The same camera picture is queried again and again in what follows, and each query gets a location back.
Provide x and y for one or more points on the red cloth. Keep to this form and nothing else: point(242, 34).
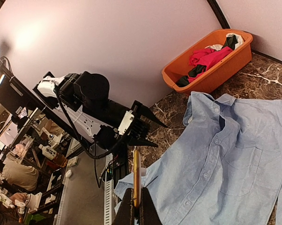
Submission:
point(204, 59)

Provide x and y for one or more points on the dark green cloth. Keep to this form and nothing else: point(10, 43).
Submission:
point(205, 59)

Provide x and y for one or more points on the white cloth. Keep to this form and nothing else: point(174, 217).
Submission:
point(233, 41)

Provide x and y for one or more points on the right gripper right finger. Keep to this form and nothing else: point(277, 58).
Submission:
point(147, 211)

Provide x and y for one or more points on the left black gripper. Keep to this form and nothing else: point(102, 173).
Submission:
point(92, 92)

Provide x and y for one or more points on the light blue shirt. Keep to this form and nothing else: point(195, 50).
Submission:
point(225, 168)

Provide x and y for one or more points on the black left frame pole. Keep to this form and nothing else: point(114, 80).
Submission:
point(219, 14)

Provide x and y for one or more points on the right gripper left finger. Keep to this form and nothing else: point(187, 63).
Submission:
point(125, 214)

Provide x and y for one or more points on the white perforated cable tray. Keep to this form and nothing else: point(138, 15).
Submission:
point(108, 192)

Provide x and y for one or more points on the orange plastic basket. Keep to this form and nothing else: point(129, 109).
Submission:
point(219, 73)

